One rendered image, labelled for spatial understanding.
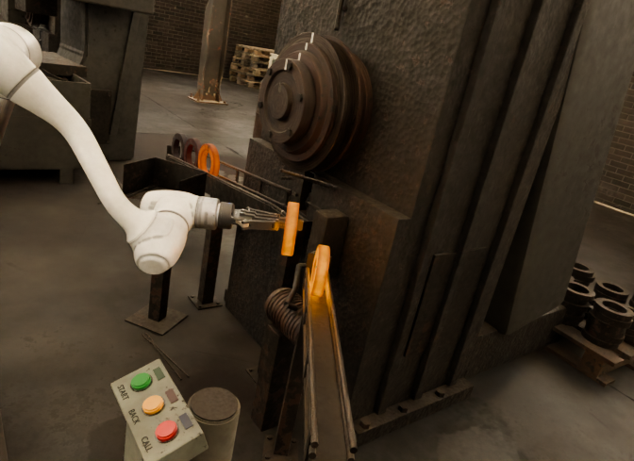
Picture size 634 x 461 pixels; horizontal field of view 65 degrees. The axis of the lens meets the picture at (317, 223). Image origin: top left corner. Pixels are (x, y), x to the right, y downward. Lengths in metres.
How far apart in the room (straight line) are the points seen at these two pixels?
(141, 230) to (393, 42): 0.96
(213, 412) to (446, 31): 1.17
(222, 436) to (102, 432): 0.76
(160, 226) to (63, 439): 0.88
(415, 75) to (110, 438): 1.51
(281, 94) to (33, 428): 1.35
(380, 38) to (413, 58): 0.17
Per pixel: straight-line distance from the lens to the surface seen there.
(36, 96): 1.36
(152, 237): 1.27
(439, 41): 1.56
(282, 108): 1.70
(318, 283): 1.41
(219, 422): 1.20
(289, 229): 1.34
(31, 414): 2.01
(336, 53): 1.65
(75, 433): 1.93
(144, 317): 2.45
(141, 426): 1.08
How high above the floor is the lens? 1.33
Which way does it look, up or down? 20 degrees down
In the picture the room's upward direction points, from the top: 12 degrees clockwise
